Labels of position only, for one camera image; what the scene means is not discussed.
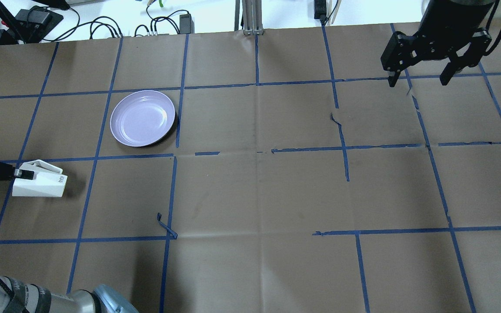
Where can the white cup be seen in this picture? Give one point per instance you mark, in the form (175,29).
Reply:
(38,179)

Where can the lilac plate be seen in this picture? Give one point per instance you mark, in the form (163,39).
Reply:
(142,118)

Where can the black power adapter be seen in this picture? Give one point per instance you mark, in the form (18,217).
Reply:
(320,9)

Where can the brown paper table cover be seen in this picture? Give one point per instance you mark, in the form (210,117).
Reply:
(294,180)

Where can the black box top left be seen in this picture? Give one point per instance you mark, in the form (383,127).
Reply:
(36,23)

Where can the black adapter top edge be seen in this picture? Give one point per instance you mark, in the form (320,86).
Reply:
(186,25)

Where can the aluminium frame post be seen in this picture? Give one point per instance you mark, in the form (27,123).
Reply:
(248,17)

